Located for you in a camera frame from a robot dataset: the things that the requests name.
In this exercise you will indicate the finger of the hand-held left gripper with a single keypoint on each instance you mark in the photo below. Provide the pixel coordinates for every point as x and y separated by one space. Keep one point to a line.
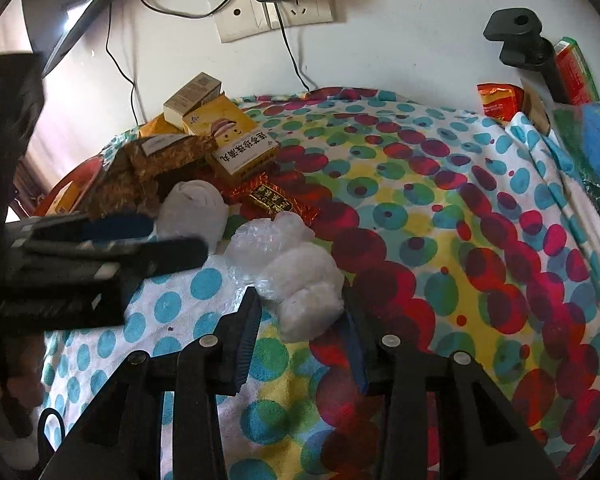
170 255
115 225

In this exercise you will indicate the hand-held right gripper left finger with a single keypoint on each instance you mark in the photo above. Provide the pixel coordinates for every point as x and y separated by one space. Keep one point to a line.
245 340

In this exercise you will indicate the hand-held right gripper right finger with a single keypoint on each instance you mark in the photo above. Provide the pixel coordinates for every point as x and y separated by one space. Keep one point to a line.
355 355

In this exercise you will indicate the white sock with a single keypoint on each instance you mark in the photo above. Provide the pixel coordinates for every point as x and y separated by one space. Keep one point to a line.
192 210

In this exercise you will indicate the brown snack packet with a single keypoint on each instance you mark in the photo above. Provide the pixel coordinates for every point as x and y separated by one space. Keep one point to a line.
130 175

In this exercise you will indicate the red-rimmed tray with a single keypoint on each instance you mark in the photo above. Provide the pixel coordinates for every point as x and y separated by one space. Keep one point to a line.
65 185

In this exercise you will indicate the clear plastic bag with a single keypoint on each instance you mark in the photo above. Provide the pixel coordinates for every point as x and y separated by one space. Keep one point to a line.
300 280

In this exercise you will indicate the yellow medicine box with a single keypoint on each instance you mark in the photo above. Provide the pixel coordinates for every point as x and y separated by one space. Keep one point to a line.
220 120

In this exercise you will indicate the small beige box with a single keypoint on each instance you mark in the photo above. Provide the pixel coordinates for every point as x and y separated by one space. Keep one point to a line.
190 97

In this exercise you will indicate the person's left hand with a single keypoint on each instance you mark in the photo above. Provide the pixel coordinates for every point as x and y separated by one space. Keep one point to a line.
22 365

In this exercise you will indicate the orange box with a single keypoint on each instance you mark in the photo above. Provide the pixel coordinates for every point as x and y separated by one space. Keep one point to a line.
65 200

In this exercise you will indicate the red candy wrapper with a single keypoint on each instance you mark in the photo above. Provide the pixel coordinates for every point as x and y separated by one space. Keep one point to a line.
275 195

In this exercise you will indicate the polka dot blanket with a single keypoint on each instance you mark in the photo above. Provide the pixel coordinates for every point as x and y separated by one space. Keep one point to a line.
430 260

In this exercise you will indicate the dark monitor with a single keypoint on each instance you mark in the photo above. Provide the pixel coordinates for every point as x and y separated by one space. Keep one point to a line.
80 5

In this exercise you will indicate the red snack packet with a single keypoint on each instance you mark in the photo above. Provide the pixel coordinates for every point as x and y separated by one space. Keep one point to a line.
500 102

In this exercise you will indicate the plain cardboard piece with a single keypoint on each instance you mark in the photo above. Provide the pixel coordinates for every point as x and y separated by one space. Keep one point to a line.
535 110

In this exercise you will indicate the green and blue plastic bag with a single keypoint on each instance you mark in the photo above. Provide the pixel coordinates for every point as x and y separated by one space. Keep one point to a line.
595 140

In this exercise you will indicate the red and green box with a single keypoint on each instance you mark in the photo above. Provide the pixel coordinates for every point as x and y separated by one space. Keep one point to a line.
577 70

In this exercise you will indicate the white wall port plate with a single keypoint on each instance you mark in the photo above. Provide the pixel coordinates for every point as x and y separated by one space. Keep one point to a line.
237 17

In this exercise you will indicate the black clamp mount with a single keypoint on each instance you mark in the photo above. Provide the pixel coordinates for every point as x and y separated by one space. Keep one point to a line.
525 40

